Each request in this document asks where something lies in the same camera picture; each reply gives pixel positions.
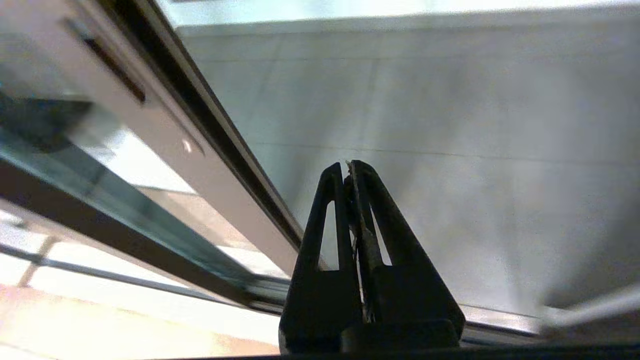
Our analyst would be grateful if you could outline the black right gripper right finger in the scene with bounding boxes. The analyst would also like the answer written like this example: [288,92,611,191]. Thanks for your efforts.
[350,159,467,335]

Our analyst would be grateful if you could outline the brown framed sliding glass door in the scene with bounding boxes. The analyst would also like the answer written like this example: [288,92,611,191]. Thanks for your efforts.
[0,0,307,313]

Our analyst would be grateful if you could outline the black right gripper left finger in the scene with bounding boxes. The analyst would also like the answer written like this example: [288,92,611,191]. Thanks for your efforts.
[278,162,364,352]

